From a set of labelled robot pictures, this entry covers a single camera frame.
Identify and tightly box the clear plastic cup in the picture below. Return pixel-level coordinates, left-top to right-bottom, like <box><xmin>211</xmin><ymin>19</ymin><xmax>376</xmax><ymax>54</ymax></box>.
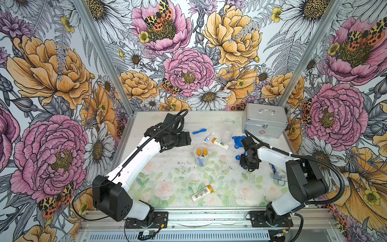
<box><xmin>194</xmin><ymin>144</ymin><xmax>209</xmax><ymax>167</ymax></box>
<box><xmin>220</xmin><ymin>122</ymin><xmax>234</xmax><ymax>144</ymax></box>

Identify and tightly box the blue toothbrush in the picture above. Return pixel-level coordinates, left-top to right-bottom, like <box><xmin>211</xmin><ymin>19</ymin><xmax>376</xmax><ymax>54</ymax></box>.
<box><xmin>196</xmin><ymin>156</ymin><xmax>207</xmax><ymax>167</ymax></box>
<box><xmin>192</xmin><ymin>128</ymin><xmax>207</xmax><ymax>135</ymax></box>

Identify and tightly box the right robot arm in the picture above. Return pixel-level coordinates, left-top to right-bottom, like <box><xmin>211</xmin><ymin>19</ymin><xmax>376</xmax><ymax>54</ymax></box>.
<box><xmin>239</xmin><ymin>136</ymin><xmax>329</xmax><ymax>226</ymax></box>

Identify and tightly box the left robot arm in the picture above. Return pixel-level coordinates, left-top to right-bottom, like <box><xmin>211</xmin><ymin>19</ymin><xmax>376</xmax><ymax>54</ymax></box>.
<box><xmin>92</xmin><ymin>109</ymin><xmax>191</xmax><ymax>226</ymax></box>

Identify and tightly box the small toothpaste far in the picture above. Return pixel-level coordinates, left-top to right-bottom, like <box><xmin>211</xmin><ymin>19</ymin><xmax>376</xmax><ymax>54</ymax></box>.
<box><xmin>203</xmin><ymin>132</ymin><xmax>214</xmax><ymax>143</ymax></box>

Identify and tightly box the silver metal case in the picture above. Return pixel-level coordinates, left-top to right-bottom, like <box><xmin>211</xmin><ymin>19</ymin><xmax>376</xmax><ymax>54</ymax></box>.
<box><xmin>242</xmin><ymin>103</ymin><xmax>288</xmax><ymax>139</ymax></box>

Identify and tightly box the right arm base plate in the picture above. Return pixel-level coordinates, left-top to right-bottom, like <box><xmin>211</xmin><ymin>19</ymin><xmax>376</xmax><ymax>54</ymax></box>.
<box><xmin>248</xmin><ymin>210</ymin><xmax>293</xmax><ymax>228</ymax></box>

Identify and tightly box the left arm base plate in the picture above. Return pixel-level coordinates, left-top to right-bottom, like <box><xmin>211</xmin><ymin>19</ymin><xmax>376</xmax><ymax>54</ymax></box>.
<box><xmin>125</xmin><ymin>211</ymin><xmax>169</xmax><ymax>229</ymax></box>

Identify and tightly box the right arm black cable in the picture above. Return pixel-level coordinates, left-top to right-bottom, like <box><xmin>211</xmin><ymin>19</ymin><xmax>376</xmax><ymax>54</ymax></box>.
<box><xmin>244</xmin><ymin>129</ymin><xmax>346</xmax><ymax>206</ymax></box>

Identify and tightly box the aluminium front rail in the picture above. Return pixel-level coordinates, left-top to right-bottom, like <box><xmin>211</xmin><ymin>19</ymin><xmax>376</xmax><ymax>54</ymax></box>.
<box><xmin>76</xmin><ymin>207</ymin><xmax>343</xmax><ymax>242</ymax></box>

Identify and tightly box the left aluminium frame post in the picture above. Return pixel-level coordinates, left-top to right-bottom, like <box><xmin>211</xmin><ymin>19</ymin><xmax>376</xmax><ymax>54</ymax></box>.
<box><xmin>74</xmin><ymin>1</ymin><xmax>135</xmax><ymax>118</ymax></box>

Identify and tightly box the aluminium frame post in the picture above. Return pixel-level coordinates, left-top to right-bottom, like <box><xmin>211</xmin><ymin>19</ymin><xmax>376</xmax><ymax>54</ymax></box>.
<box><xmin>276</xmin><ymin>0</ymin><xmax>344</xmax><ymax>106</ymax></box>
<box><xmin>74</xmin><ymin>1</ymin><xmax>135</xmax><ymax>118</ymax></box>

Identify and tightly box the right aluminium frame post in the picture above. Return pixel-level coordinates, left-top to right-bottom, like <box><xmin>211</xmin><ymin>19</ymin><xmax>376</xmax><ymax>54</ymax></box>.
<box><xmin>276</xmin><ymin>0</ymin><xmax>344</xmax><ymax>106</ymax></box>

